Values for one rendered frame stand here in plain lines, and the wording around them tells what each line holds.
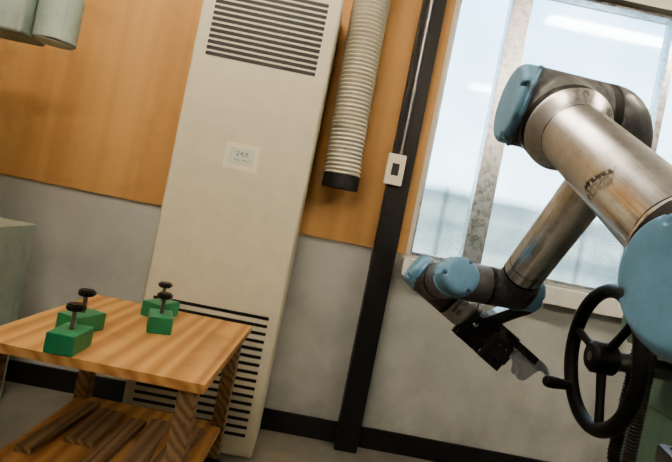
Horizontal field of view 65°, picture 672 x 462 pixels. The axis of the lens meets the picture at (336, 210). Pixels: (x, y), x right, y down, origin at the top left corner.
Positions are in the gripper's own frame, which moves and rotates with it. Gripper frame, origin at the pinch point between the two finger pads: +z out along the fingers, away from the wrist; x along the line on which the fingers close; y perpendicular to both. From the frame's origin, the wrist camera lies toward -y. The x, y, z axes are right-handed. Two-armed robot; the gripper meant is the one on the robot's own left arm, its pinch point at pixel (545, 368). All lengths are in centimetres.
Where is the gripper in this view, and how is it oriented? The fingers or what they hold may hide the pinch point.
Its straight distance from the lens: 125.4
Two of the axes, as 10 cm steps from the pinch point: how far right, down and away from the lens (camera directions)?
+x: -0.2, -0.1, -10.0
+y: -6.6, 7.5, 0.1
